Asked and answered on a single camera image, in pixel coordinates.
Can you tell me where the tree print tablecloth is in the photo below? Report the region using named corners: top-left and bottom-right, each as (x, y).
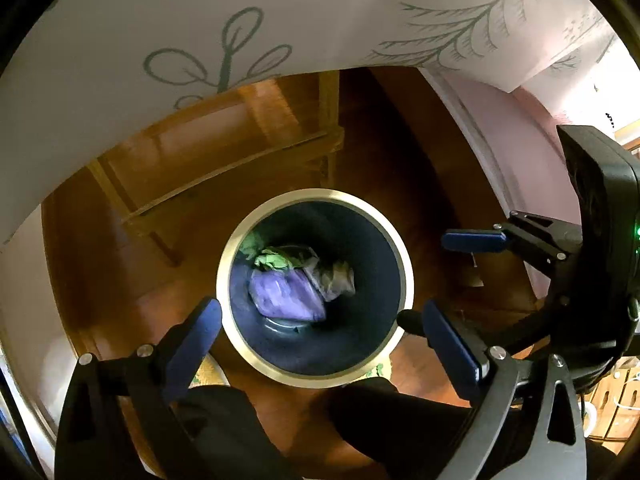
top-left (0, 0), bottom-right (621, 246)

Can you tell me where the purple crumpled wrapper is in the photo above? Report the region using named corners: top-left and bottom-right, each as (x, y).
top-left (248, 267), bottom-right (328, 323)

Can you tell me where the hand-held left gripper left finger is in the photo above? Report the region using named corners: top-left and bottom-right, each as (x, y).
top-left (54, 297), bottom-right (223, 480)

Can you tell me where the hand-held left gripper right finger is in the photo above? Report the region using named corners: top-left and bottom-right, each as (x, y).
top-left (422, 301), bottom-right (588, 480)

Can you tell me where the green crumpled wrapper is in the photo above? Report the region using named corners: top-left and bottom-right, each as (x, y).
top-left (240, 232), bottom-right (311, 268)

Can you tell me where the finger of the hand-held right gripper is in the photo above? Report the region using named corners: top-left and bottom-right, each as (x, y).
top-left (397, 260), bottom-right (621, 361)
top-left (442, 210), bottom-right (584, 281)

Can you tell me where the wooden table frame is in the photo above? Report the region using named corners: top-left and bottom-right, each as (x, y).
top-left (87, 70), bottom-right (346, 266)

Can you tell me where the clear grey crumpled wrapper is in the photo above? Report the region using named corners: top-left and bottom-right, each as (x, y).
top-left (300, 255), bottom-right (357, 303)

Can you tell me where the pink bed sheet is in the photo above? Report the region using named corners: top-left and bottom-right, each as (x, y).
top-left (425, 67), bottom-right (583, 301)

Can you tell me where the person's left leg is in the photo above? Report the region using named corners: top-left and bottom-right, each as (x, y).
top-left (185, 382), bottom-right (301, 480)

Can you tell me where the dark round trash bin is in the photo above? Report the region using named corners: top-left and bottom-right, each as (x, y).
top-left (216, 188), bottom-right (415, 389)

